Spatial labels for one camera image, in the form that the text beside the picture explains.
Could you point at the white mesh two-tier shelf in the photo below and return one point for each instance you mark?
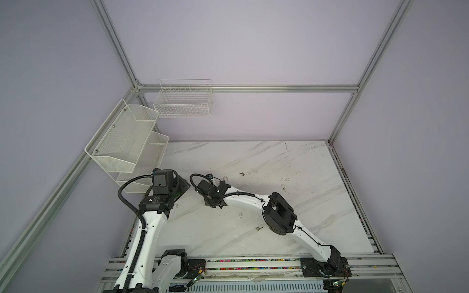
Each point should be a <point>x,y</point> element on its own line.
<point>127,144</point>

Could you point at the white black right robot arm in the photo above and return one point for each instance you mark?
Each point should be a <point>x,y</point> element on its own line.
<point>325,260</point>

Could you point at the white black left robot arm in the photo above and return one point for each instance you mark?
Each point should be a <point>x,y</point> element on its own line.
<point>146,238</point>

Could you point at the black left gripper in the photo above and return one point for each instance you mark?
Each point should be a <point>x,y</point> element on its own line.
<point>182,184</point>

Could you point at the aluminium cage frame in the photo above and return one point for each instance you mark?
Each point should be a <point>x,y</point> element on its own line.
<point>23,246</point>

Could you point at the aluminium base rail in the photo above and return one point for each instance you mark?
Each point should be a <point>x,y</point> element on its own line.
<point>275,274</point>

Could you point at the white wire basket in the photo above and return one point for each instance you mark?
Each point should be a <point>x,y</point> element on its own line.
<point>184,98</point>

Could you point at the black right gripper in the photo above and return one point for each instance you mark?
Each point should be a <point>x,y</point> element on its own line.
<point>206,202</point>

